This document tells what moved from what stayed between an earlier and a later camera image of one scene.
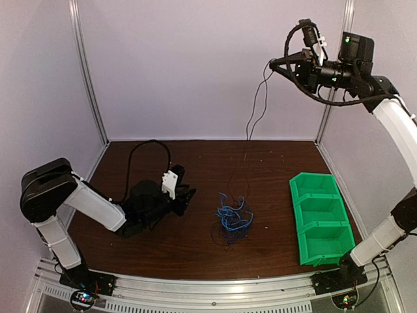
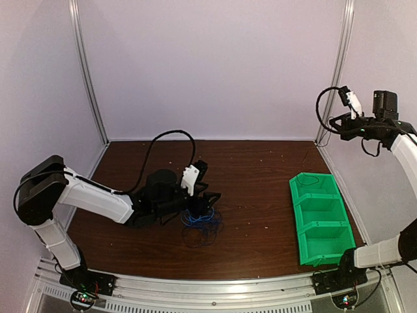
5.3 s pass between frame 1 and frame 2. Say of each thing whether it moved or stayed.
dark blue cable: moved
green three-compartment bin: stayed
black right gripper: moved
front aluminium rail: stayed
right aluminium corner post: stayed
